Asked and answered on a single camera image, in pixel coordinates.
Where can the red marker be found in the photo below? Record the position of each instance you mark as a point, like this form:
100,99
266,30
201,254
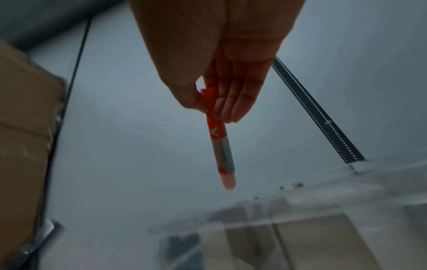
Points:
218,137

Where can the brown cardboard panel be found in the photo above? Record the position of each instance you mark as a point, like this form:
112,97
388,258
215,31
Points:
23,131

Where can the clear plastic storage box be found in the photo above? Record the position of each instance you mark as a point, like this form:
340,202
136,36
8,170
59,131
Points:
333,189

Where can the black perforated wall strip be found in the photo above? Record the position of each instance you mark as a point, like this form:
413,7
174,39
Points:
317,113

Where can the person's right hand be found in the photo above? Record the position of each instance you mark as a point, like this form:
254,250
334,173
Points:
217,31

